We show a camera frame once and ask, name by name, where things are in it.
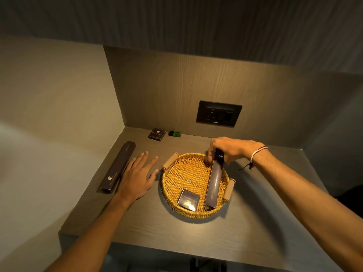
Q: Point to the person's left hand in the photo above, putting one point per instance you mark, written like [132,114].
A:
[135,180]

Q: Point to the person's right hand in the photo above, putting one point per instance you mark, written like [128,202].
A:
[231,147]

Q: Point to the person's left middle finger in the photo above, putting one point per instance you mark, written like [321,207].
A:
[143,159]

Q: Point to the person's left thumb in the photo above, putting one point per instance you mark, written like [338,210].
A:
[154,176]

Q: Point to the person's right fingers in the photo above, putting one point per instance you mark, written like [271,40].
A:
[211,154]

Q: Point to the person's left little finger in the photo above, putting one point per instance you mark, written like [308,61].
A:
[129,165]

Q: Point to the long dark brown box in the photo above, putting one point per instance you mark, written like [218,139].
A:
[214,181]
[117,167]

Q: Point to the person's right forearm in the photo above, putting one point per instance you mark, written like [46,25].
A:
[309,206]

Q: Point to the person's left forearm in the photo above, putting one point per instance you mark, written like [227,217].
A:
[88,237]

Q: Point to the small square dark box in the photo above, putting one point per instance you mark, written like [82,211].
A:
[156,134]
[188,200]

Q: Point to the round wicker basket tray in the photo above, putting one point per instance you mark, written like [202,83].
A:
[195,185]

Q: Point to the green lighter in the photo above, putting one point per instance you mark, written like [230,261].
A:
[175,133]

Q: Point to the red and white wrist thread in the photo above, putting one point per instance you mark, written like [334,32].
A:
[256,153]

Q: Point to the black wall socket panel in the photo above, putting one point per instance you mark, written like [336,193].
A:
[219,113]

